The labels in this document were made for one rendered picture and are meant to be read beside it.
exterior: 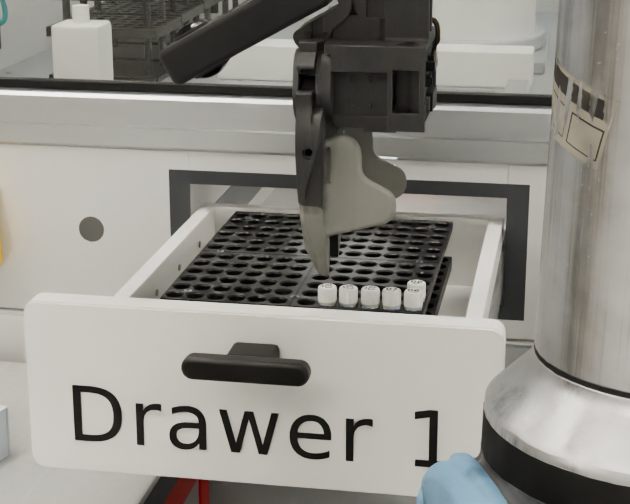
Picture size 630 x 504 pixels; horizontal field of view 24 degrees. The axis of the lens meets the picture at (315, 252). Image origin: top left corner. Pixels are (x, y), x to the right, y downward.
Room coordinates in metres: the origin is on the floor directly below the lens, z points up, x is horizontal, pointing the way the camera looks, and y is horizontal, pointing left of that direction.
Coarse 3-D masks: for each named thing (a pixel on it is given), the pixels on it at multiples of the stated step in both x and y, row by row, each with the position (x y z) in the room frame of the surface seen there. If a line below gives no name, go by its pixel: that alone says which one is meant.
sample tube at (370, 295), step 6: (366, 288) 0.90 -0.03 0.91; (372, 288) 0.90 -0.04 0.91; (378, 288) 0.90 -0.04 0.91; (366, 294) 0.90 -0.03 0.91; (372, 294) 0.90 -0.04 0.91; (378, 294) 0.90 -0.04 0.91; (366, 300) 0.90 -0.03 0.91; (372, 300) 0.90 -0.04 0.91; (378, 300) 0.90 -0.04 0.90; (366, 306) 0.90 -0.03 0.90; (372, 306) 0.90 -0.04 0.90; (378, 306) 0.90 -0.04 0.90
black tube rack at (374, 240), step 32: (224, 224) 1.10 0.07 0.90; (256, 224) 1.10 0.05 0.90; (288, 224) 1.11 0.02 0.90; (384, 224) 1.10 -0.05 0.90; (416, 224) 1.10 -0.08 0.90; (448, 224) 1.10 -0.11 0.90; (224, 256) 1.02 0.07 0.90; (256, 256) 1.01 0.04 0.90; (288, 256) 1.01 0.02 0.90; (352, 256) 1.01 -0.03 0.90; (384, 256) 1.02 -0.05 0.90; (416, 256) 1.02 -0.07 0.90; (448, 256) 1.11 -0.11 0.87; (192, 288) 0.94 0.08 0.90; (224, 288) 0.95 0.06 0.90; (256, 288) 0.94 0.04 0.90; (288, 288) 0.94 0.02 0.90
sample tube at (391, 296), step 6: (384, 288) 0.90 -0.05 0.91; (390, 288) 0.90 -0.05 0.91; (396, 288) 0.90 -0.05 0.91; (384, 294) 0.90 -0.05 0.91; (390, 294) 0.89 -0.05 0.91; (396, 294) 0.90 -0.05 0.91; (384, 300) 0.90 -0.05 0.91; (390, 300) 0.89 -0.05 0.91; (396, 300) 0.90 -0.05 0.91; (384, 306) 0.90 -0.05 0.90; (390, 306) 0.90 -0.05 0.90; (396, 306) 0.91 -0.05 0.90
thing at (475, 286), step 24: (192, 216) 1.14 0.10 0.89; (216, 216) 1.17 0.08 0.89; (408, 216) 1.15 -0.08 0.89; (432, 216) 1.14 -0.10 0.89; (456, 216) 1.14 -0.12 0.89; (480, 216) 1.14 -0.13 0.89; (168, 240) 1.07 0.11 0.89; (192, 240) 1.10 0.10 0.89; (456, 240) 1.14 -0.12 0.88; (480, 240) 1.14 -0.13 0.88; (504, 240) 1.14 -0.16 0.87; (144, 264) 1.01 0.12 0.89; (168, 264) 1.03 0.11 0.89; (456, 264) 1.14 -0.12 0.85; (480, 264) 1.01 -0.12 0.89; (144, 288) 0.97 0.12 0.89; (456, 288) 1.13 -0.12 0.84; (480, 288) 0.96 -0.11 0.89; (456, 312) 1.07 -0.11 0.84; (480, 312) 0.91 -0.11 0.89
